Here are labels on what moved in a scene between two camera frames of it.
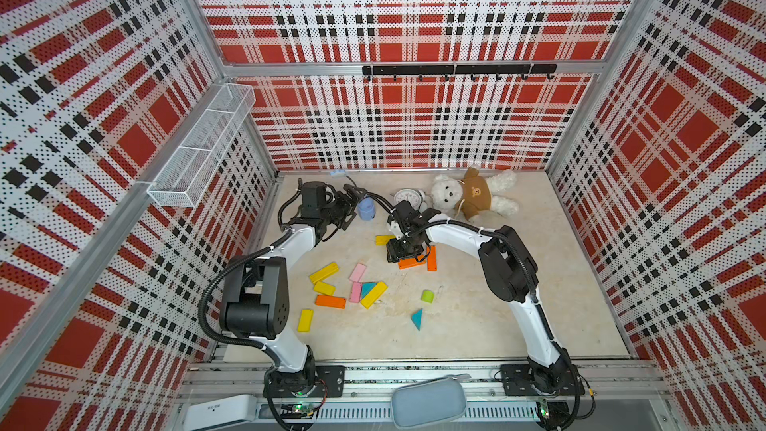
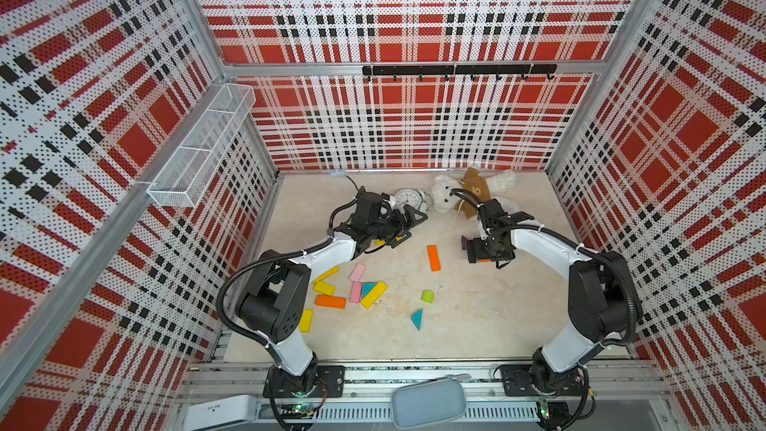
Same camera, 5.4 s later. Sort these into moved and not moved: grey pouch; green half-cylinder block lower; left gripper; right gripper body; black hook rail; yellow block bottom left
Moved: right gripper body; left gripper
Not moved: green half-cylinder block lower; grey pouch; black hook rail; yellow block bottom left
